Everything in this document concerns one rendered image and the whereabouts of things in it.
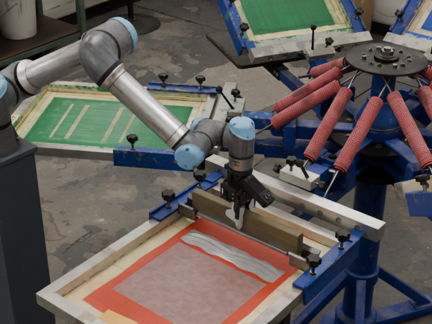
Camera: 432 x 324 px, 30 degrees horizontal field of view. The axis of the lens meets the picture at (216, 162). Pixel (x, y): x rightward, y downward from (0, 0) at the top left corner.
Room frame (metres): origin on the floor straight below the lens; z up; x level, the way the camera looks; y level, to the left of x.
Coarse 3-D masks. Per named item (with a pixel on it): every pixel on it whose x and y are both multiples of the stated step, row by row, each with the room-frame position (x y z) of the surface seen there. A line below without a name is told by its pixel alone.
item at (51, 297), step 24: (216, 192) 2.33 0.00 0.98; (264, 216) 2.20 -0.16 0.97; (288, 216) 2.17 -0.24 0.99; (120, 240) 2.03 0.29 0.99; (144, 240) 2.07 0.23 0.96; (336, 240) 2.04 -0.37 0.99; (96, 264) 1.91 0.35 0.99; (48, 288) 1.80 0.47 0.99; (72, 288) 1.83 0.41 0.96; (72, 312) 1.70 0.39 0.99; (264, 312) 1.70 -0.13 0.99; (288, 312) 1.74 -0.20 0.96
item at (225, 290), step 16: (256, 256) 2.00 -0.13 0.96; (272, 256) 2.00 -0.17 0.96; (288, 256) 2.00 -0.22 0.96; (208, 272) 1.92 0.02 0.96; (224, 272) 1.92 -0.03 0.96; (240, 272) 1.92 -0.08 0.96; (288, 272) 1.92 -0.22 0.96; (192, 288) 1.85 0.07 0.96; (208, 288) 1.85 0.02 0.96; (224, 288) 1.85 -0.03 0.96; (240, 288) 1.85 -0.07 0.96; (256, 288) 1.85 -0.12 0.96; (272, 288) 1.85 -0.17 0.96; (176, 304) 1.77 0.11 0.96; (192, 304) 1.77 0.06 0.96; (208, 304) 1.77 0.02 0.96; (224, 304) 1.78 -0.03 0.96; (240, 304) 1.78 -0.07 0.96; (256, 304) 1.78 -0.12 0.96; (160, 320) 1.71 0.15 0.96; (176, 320) 1.71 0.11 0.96; (192, 320) 1.71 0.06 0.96; (208, 320) 1.71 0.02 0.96; (224, 320) 1.71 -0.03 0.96; (240, 320) 1.71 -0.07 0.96
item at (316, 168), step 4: (312, 164) 2.42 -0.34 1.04; (316, 164) 2.42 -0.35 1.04; (308, 168) 2.39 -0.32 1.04; (312, 168) 2.39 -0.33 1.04; (316, 168) 2.39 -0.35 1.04; (320, 168) 2.39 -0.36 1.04; (324, 168) 2.39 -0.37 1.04; (328, 168) 2.39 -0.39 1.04; (316, 172) 2.36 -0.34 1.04; (320, 172) 2.36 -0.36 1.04; (324, 172) 2.37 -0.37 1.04; (320, 176) 2.35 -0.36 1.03; (324, 176) 2.37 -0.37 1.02; (320, 180) 2.35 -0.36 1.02; (324, 180) 2.37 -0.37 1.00; (292, 184) 2.28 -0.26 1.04
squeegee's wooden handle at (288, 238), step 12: (192, 192) 2.18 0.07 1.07; (204, 192) 2.17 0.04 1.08; (192, 204) 2.18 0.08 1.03; (204, 204) 2.15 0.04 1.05; (216, 204) 2.12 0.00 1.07; (228, 204) 2.10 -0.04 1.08; (216, 216) 2.12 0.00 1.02; (252, 216) 2.04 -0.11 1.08; (252, 228) 2.03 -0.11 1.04; (264, 228) 2.00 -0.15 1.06; (276, 228) 1.98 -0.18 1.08; (288, 228) 1.97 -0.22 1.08; (276, 240) 1.98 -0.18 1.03; (288, 240) 1.95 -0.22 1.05; (300, 240) 1.94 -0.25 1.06; (300, 252) 1.94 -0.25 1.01
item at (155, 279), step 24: (168, 240) 2.08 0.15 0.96; (240, 240) 2.08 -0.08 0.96; (144, 264) 1.96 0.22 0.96; (168, 264) 1.96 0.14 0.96; (192, 264) 1.96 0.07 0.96; (216, 264) 1.96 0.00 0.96; (120, 288) 1.84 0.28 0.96; (144, 288) 1.84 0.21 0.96; (168, 288) 1.85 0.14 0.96; (120, 312) 1.74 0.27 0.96; (144, 312) 1.74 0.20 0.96
